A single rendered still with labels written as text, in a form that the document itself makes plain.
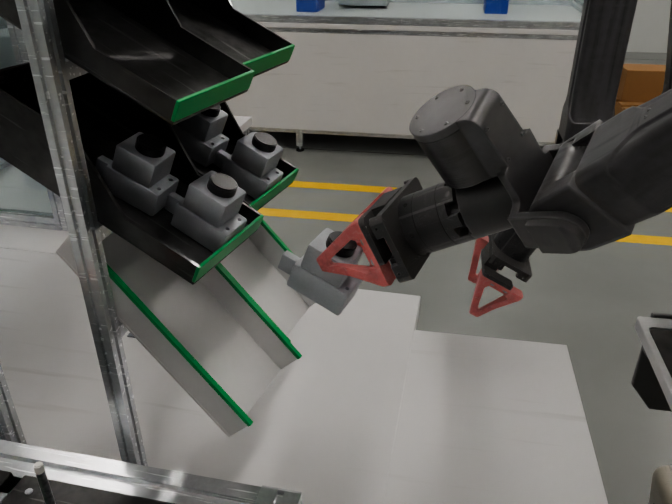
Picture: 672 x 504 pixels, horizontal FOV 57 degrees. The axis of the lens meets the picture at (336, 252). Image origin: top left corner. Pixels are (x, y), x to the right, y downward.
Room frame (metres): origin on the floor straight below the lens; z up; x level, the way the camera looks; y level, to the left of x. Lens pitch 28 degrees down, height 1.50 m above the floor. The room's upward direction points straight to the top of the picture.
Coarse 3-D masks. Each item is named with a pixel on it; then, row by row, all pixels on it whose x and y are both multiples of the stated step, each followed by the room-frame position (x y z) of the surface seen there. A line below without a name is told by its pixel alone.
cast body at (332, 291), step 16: (320, 240) 0.54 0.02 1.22; (352, 240) 0.54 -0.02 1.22; (288, 256) 0.56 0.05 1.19; (304, 256) 0.53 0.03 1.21; (336, 256) 0.52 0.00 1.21; (352, 256) 0.53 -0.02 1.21; (288, 272) 0.56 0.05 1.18; (304, 272) 0.53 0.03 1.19; (320, 272) 0.52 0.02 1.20; (304, 288) 0.53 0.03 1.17; (320, 288) 0.52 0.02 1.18; (336, 288) 0.52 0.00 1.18; (352, 288) 0.52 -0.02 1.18; (320, 304) 0.52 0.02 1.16; (336, 304) 0.51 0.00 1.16
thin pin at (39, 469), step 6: (36, 462) 0.39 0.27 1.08; (36, 468) 0.39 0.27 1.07; (42, 468) 0.39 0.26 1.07; (36, 474) 0.39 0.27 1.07; (42, 474) 0.39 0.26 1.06; (42, 480) 0.39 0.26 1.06; (42, 486) 0.39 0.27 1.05; (48, 486) 0.39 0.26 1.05; (42, 492) 0.39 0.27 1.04; (48, 492) 0.39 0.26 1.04; (48, 498) 0.39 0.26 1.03
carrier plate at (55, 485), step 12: (24, 480) 0.46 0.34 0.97; (36, 480) 0.46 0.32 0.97; (48, 480) 0.46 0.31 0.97; (12, 492) 0.45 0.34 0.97; (24, 492) 0.45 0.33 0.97; (36, 492) 0.45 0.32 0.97; (60, 492) 0.45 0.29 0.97; (72, 492) 0.45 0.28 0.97; (84, 492) 0.45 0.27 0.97; (96, 492) 0.45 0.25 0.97; (108, 492) 0.45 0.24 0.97
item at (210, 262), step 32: (0, 96) 0.59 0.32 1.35; (32, 96) 0.67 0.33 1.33; (96, 96) 0.71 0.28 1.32; (0, 128) 0.59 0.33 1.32; (32, 128) 0.58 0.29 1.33; (96, 128) 0.71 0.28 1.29; (128, 128) 0.69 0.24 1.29; (160, 128) 0.67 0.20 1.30; (32, 160) 0.58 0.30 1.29; (96, 160) 0.65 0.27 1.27; (96, 192) 0.55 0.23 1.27; (128, 224) 0.54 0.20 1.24; (160, 224) 0.58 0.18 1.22; (256, 224) 0.62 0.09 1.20; (160, 256) 0.53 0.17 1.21; (192, 256) 0.55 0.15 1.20; (224, 256) 0.56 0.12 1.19
